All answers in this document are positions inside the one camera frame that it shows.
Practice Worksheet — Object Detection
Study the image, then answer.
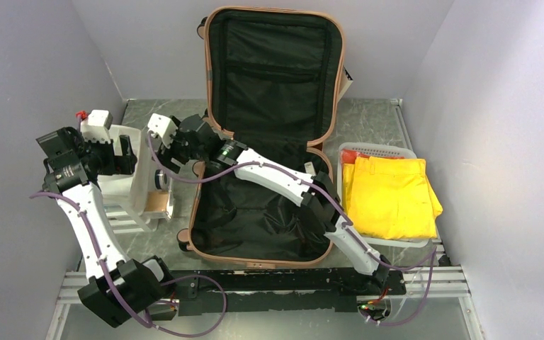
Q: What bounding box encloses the small brown cardboard box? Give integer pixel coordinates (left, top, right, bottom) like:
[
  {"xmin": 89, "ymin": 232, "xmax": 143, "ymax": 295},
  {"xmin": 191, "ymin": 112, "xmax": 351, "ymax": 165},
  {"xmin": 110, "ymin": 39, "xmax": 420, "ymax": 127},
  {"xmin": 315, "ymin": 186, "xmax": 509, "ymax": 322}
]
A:
[{"xmin": 144, "ymin": 191, "xmax": 172, "ymax": 219}]

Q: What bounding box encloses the white plastic drawer organizer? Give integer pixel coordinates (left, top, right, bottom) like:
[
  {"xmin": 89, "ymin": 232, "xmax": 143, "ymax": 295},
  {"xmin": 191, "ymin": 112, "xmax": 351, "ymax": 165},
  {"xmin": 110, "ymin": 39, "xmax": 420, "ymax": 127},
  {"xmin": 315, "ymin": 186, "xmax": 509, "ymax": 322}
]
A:
[{"xmin": 98, "ymin": 125, "xmax": 175, "ymax": 234}]

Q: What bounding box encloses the pink hard-shell suitcase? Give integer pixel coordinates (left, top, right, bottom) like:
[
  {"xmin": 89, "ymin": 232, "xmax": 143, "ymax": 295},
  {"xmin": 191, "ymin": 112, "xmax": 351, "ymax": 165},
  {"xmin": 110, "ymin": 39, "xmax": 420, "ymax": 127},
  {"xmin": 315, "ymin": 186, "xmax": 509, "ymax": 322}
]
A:
[{"xmin": 177, "ymin": 6, "xmax": 345, "ymax": 267}]

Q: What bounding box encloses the red garment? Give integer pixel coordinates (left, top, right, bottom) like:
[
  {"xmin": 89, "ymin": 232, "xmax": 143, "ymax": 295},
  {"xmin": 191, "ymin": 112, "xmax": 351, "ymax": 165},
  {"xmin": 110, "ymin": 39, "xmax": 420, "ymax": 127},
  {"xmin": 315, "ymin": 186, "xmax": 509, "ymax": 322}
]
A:
[{"xmin": 339, "ymin": 149, "xmax": 359, "ymax": 164}]

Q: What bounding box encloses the white plastic mesh basket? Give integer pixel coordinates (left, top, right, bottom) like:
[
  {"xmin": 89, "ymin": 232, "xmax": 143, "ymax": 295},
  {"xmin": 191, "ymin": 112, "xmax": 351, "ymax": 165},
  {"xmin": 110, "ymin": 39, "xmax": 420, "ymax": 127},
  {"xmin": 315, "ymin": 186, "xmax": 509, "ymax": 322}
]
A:
[{"xmin": 337, "ymin": 142, "xmax": 443, "ymax": 247}]

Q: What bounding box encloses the yellow garment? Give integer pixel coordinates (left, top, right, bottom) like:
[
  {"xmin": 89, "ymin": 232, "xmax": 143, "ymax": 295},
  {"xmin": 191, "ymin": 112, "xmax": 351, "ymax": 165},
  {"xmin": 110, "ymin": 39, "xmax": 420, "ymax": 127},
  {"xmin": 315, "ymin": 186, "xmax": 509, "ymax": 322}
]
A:
[{"xmin": 341, "ymin": 157, "xmax": 443, "ymax": 239}]

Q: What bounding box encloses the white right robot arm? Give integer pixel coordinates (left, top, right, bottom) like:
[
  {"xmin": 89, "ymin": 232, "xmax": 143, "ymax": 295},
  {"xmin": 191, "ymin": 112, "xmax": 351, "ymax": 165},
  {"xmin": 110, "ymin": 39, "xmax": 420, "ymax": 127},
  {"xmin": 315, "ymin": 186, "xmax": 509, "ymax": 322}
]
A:
[{"xmin": 157, "ymin": 114, "xmax": 391, "ymax": 294}]

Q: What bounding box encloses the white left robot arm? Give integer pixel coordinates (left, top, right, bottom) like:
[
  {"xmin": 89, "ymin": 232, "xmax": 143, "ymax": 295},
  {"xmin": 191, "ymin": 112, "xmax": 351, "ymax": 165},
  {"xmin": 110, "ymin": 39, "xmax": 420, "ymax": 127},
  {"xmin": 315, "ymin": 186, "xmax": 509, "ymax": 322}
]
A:
[{"xmin": 36, "ymin": 127, "xmax": 174, "ymax": 328}]

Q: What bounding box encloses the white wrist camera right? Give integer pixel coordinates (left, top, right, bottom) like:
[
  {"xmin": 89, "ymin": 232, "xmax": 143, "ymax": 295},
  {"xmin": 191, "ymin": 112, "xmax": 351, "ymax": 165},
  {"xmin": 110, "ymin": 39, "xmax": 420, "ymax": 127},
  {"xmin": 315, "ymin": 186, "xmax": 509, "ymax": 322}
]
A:
[{"xmin": 147, "ymin": 113, "xmax": 178, "ymax": 148}]

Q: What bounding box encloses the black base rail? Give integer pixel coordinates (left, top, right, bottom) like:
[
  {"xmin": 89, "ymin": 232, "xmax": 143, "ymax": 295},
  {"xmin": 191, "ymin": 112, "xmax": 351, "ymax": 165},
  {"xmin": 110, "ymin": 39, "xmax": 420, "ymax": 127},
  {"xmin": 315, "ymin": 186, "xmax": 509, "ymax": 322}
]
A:
[{"xmin": 163, "ymin": 267, "xmax": 407, "ymax": 316}]

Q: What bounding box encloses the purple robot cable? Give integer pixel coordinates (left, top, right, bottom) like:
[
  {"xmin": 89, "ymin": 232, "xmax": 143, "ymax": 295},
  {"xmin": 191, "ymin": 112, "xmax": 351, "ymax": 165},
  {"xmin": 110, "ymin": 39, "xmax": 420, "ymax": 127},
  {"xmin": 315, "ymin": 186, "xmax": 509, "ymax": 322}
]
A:
[{"xmin": 30, "ymin": 188, "xmax": 228, "ymax": 339}]

